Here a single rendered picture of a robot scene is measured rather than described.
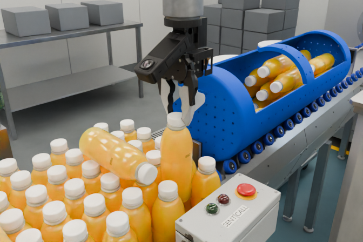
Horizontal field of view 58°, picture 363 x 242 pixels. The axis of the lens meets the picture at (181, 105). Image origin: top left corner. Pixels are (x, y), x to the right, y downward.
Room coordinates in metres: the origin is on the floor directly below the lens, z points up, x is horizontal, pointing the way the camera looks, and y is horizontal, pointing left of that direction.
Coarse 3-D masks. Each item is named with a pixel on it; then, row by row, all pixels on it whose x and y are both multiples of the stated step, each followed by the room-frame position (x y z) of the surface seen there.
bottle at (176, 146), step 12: (168, 132) 0.60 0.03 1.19; (180, 132) 0.59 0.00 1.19; (168, 144) 0.58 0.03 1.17; (180, 144) 0.58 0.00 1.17; (192, 144) 0.60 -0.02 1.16; (168, 156) 0.58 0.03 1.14; (180, 156) 0.58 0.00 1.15; (168, 168) 0.58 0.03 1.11; (180, 168) 0.58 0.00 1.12; (180, 180) 0.58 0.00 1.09; (180, 192) 0.58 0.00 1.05
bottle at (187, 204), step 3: (192, 162) 0.67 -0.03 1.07; (192, 165) 0.67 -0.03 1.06; (195, 165) 0.68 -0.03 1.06; (192, 168) 0.66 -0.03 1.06; (195, 168) 0.67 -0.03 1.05; (192, 171) 0.66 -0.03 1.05; (195, 171) 0.66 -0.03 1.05; (192, 174) 0.65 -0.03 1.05; (192, 177) 0.65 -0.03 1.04; (186, 201) 0.65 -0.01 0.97; (189, 201) 0.65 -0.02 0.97; (186, 204) 0.65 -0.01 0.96; (189, 204) 0.65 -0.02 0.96; (186, 207) 0.65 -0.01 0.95; (189, 207) 0.65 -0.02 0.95; (186, 210) 0.65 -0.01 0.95
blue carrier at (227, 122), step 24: (264, 48) 1.20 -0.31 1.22; (288, 48) 1.17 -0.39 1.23; (312, 48) 1.53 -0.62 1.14; (336, 48) 1.46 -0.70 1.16; (216, 72) 0.88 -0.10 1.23; (240, 72) 1.26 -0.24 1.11; (312, 72) 1.13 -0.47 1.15; (336, 72) 1.28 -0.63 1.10; (216, 96) 0.84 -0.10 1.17; (240, 96) 0.82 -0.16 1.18; (288, 96) 0.97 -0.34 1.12; (312, 96) 1.13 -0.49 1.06; (192, 120) 0.90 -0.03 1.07; (216, 120) 0.84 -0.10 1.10; (240, 120) 0.79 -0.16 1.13; (264, 120) 0.86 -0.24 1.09; (216, 144) 0.84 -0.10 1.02; (240, 144) 0.79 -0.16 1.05
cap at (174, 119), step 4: (172, 112) 0.62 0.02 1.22; (176, 112) 0.62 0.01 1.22; (180, 112) 0.62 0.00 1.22; (168, 116) 0.61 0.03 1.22; (172, 116) 0.61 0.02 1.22; (176, 116) 0.61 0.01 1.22; (180, 116) 0.61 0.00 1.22; (168, 120) 0.60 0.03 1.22; (172, 120) 0.59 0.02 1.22; (176, 120) 0.59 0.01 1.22; (180, 120) 0.59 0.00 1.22; (168, 124) 0.60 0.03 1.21; (172, 124) 0.59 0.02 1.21; (176, 124) 0.59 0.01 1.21; (180, 124) 0.59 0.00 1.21; (184, 124) 0.60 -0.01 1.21
